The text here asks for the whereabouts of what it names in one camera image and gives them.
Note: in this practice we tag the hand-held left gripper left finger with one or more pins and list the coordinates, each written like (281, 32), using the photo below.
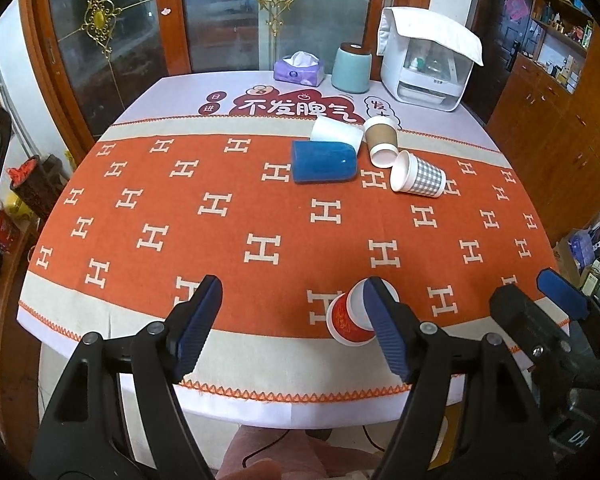
(196, 332)

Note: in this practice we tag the glass sliding door gold ornament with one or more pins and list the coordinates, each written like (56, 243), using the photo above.
(100, 25)
(275, 5)

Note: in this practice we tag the pink door decoration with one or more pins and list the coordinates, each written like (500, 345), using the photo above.
(516, 7)

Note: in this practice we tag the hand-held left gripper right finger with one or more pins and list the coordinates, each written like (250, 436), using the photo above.
(386, 332)

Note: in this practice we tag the blue plastic cup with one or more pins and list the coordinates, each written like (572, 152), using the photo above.
(325, 161)

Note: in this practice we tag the orange patterned tablecloth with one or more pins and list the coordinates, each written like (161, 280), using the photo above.
(230, 240)
(180, 95)

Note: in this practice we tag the plain white paper cup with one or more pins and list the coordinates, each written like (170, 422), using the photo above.
(336, 132)

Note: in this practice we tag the red paper cup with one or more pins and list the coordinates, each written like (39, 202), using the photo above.
(349, 317)

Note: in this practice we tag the teal round canister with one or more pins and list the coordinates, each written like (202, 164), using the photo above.
(351, 69)

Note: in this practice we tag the white countertop appliance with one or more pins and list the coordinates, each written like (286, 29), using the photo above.
(430, 82)

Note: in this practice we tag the purple tissue box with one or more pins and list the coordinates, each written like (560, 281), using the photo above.
(300, 71)

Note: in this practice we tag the black basket with red contents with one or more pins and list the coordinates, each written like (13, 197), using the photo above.
(35, 185)

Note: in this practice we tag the brown sleeved paper cup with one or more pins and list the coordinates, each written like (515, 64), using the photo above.
(380, 142)

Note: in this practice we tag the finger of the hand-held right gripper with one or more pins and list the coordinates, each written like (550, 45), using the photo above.
(562, 292)
(517, 310)

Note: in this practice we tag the yellow bag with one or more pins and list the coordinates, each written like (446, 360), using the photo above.
(19, 207)

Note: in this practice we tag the wooden shelf cabinet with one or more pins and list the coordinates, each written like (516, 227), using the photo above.
(565, 110)

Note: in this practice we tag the white folded cloth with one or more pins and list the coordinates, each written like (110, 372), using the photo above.
(430, 27)

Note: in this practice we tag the person's leg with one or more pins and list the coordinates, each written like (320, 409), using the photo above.
(290, 455)

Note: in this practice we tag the cardboard box with blue packets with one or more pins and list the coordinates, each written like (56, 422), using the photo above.
(582, 255)

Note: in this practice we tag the dark wooden door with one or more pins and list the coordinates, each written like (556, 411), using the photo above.
(495, 50)

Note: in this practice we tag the grey checked paper cup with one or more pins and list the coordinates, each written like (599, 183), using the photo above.
(420, 176)

